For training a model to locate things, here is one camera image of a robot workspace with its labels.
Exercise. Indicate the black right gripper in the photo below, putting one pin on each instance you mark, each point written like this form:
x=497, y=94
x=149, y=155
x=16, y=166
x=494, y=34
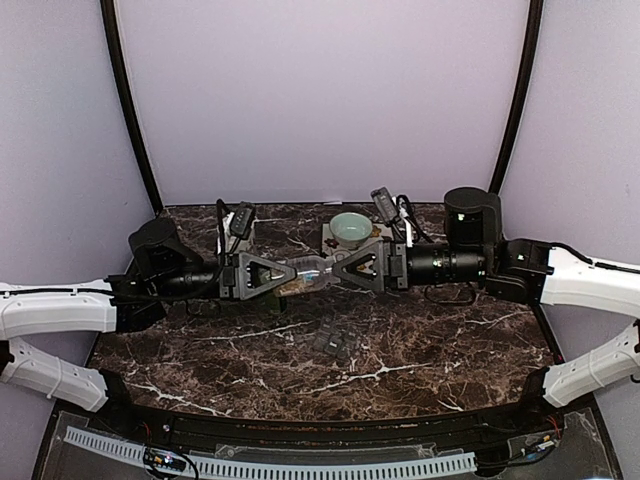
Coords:
x=391, y=266

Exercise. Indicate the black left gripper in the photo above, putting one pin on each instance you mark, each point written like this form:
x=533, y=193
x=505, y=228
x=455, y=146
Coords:
x=234, y=275

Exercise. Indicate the clear pill bottle green label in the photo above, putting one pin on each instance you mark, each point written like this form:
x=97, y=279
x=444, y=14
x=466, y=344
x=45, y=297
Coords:
x=313, y=274

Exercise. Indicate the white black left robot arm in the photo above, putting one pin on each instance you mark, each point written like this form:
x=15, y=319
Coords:
x=164, y=270

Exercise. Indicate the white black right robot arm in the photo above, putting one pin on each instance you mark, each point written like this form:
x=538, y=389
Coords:
x=521, y=271

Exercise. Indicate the green labelled supplement bottle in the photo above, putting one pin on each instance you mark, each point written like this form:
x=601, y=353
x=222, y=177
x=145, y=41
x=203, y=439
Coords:
x=275, y=305

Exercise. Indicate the white floral ceramic mug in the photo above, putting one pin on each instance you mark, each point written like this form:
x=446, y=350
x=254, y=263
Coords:
x=233, y=245

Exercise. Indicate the square floral ceramic plate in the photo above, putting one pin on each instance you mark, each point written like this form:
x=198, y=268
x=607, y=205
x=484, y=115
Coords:
x=330, y=244

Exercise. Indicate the light green ceramic bowl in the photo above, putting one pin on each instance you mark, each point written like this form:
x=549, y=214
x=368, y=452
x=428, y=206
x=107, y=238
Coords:
x=351, y=225

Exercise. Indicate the white slotted cable duct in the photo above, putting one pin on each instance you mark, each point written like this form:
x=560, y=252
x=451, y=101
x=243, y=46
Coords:
x=244, y=462

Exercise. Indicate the black left frame post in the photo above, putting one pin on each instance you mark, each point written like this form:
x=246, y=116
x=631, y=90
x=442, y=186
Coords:
x=128, y=109

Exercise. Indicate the black frame post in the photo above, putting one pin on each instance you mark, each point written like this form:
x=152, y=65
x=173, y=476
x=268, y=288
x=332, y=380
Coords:
x=128, y=109
x=520, y=93

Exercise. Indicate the black right frame post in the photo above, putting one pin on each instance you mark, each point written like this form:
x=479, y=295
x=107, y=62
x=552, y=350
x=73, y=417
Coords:
x=520, y=93

